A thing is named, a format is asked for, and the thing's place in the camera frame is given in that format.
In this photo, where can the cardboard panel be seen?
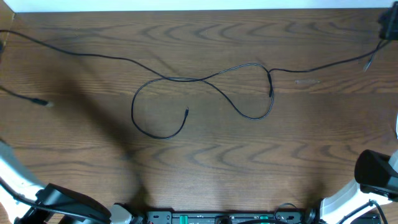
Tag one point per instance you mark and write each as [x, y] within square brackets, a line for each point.
[6, 16]

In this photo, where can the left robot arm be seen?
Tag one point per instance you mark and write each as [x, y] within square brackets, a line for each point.
[27, 200]

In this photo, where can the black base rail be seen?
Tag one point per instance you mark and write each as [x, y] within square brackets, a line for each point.
[285, 213]

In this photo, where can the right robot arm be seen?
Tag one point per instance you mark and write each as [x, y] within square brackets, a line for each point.
[374, 185]

